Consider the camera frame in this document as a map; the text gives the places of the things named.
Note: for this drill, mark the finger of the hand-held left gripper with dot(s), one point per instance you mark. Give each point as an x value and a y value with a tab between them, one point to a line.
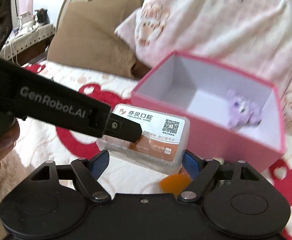
126	130

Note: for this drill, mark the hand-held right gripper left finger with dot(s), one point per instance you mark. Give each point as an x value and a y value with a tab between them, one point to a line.
99	165

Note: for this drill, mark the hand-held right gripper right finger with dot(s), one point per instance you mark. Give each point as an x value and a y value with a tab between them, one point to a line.
189	165

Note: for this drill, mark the pink cardboard box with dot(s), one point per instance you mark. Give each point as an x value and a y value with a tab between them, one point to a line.
211	140

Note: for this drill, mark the clear dental floss box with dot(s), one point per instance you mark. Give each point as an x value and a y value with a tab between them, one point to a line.
161	130

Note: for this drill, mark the person's left hand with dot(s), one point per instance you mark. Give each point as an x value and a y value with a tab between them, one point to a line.
7	140

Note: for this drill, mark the red bear printed bed sheet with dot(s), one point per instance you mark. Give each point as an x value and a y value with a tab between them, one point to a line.
68	77

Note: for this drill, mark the nightstand with lace cloth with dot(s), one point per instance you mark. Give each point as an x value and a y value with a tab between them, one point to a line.
28	37

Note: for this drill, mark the brown pillow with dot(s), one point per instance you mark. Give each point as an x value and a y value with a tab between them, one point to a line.
91	42

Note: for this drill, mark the purple plush toy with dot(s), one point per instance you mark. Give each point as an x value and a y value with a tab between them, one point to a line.
238	105

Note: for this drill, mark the black white plush cat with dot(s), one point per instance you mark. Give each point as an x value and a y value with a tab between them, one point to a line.
41	17

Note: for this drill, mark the beige fluffy cloth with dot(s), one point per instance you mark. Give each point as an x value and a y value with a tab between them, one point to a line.
6	192

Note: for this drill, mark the white pink printed blanket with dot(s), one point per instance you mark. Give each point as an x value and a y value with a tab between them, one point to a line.
211	17

